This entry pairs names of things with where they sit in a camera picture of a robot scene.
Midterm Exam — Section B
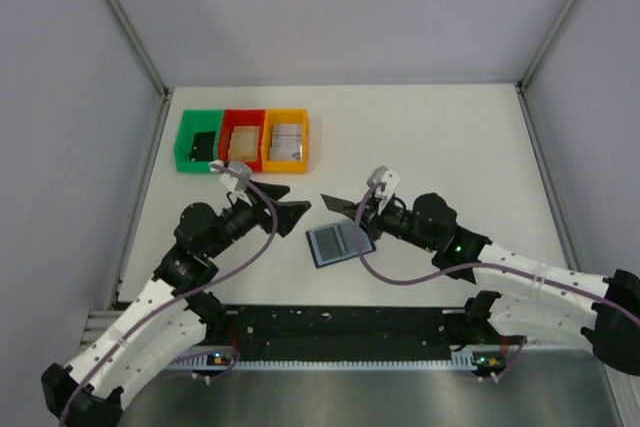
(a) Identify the blue card holder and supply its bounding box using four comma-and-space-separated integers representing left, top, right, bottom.
305, 220, 358, 269

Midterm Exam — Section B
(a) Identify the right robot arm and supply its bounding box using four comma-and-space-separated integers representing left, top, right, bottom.
322, 193, 639, 376

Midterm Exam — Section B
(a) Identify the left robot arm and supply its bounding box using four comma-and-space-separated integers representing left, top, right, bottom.
41, 182, 311, 426

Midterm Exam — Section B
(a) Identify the silver cards stack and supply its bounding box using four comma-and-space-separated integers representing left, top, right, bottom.
269, 123, 303, 162

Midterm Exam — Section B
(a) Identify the beige cards stack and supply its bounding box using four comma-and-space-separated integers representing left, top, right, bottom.
227, 126, 260, 162

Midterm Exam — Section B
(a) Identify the black cards stack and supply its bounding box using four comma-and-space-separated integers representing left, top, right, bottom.
189, 131, 217, 163

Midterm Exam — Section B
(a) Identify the yellow plastic bin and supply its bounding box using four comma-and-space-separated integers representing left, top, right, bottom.
261, 109, 310, 174

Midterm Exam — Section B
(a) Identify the red plastic bin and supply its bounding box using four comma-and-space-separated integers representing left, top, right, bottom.
218, 109, 266, 172

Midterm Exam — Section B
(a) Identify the green plastic bin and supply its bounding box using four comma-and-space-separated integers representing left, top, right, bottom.
173, 109, 224, 174

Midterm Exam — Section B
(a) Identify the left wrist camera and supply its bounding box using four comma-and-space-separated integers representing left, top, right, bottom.
209, 160, 252, 195

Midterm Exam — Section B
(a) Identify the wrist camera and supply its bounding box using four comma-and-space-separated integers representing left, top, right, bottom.
209, 160, 252, 195
367, 166, 401, 200

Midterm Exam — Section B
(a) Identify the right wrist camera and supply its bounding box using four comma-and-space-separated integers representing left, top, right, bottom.
367, 166, 401, 200

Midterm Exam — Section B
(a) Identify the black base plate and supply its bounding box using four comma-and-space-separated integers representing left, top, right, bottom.
201, 305, 521, 362

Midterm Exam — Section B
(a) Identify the aluminium front rail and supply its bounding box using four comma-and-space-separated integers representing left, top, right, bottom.
79, 310, 124, 352

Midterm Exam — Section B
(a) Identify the grey cable duct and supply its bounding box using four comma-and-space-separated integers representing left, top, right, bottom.
169, 349, 506, 372

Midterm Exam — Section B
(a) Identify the left aluminium frame post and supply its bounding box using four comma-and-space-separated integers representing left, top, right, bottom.
103, 0, 170, 99

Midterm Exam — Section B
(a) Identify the aluminium frame post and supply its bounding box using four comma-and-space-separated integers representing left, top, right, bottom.
103, 0, 170, 99
517, 0, 584, 94

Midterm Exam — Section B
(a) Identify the right aluminium frame post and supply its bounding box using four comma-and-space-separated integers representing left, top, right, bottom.
517, 0, 584, 94

